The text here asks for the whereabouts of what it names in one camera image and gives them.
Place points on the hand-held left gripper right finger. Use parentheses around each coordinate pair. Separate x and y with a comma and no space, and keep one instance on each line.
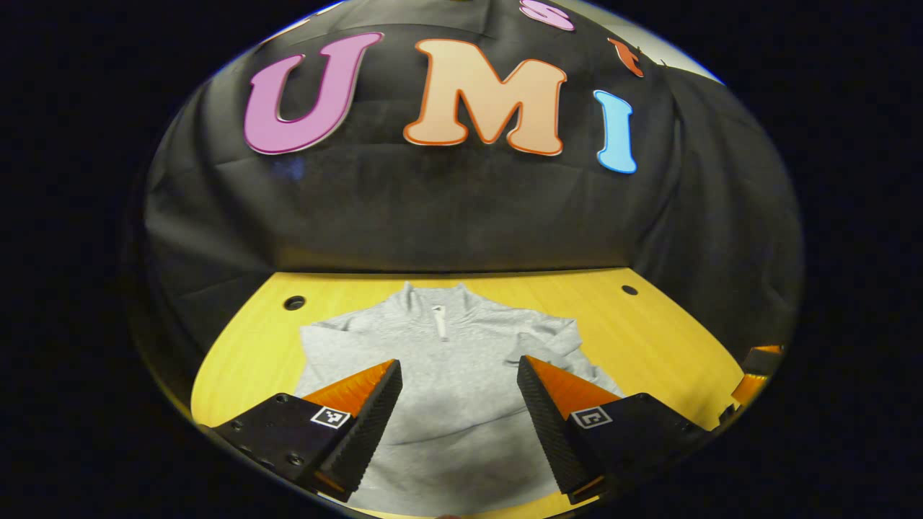
(548,425)

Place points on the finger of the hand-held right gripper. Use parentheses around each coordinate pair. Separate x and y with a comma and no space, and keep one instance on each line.
(751,386)

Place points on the grey zip-neck sweatshirt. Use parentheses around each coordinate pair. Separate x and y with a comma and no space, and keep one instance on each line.
(461,360)

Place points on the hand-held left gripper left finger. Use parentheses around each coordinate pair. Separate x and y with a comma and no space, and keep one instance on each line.
(375,425)

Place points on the black backdrop cloth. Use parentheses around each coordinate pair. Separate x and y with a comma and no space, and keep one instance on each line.
(447,209)

